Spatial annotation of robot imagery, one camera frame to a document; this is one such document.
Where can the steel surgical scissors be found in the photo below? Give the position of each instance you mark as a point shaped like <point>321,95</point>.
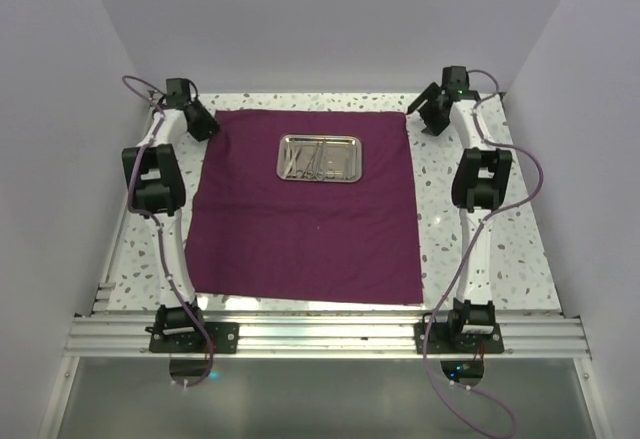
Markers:
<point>314,171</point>

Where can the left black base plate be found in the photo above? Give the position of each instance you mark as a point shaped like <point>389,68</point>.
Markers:
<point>224,336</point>

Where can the purple surgical wrap cloth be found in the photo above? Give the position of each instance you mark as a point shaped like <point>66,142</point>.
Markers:
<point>254,234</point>

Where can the aluminium front rail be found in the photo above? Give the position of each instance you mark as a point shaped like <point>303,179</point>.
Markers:
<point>328,335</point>

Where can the aluminium left side rail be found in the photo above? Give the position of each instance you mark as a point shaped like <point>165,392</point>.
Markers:
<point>128,280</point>

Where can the aluminium rail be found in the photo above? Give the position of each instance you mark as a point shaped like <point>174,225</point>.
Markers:
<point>128,280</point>
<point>328,335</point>

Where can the steel instrument tray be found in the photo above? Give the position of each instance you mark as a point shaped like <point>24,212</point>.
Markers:
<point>342,160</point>

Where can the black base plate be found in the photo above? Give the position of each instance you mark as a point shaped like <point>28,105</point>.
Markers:
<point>442,341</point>
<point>224,336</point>

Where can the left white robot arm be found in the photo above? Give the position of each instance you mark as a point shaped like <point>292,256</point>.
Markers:
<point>156,191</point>

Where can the steel forceps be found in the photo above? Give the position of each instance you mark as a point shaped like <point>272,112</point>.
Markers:
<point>293,153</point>

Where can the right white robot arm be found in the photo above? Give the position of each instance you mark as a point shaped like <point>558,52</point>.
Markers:
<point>478,189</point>

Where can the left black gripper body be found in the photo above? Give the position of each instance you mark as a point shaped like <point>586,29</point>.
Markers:
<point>204,122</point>

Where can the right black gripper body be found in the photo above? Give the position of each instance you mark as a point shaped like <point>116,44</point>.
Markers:
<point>434,119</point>

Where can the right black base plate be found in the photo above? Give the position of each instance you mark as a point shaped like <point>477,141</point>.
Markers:
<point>442,341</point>

